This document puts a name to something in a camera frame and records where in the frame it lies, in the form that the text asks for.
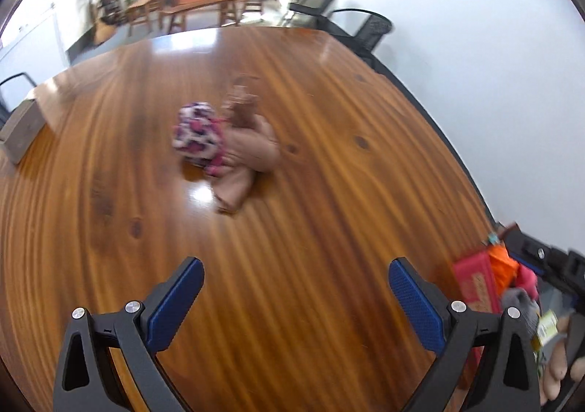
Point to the black chair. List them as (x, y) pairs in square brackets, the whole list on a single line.
[(18, 77)]

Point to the red tin container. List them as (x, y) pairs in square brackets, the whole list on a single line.
[(475, 279)]

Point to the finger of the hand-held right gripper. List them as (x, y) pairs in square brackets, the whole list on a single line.
[(530, 266), (530, 245)]

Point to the grey rectangular box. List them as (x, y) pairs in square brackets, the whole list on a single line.
[(20, 128)]

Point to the person's right hand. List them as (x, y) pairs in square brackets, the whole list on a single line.
[(553, 371)]

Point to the straw broom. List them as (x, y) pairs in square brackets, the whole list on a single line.
[(104, 32)]

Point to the light brown sock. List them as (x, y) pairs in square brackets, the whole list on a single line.
[(249, 149)]

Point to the grey ribbed sock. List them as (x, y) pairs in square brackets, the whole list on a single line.
[(518, 307)]

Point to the black metal armchair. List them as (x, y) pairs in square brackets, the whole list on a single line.
[(315, 5)]

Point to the teal binder clip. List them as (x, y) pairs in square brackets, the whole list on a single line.
[(493, 239)]

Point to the black mesh back armchair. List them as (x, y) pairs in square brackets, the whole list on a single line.
[(372, 30)]

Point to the wooden bench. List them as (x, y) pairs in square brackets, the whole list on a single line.
[(141, 3), (201, 5)]

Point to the leopard print sock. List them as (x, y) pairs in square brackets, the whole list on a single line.
[(196, 133)]

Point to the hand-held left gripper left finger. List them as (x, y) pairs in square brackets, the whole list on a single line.
[(178, 297)]

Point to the small yellow box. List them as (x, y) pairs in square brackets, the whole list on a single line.
[(547, 327)]

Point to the orange plastic cube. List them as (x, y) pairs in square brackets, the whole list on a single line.
[(502, 265)]

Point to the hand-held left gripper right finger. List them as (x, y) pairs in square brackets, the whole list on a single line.
[(413, 302)]

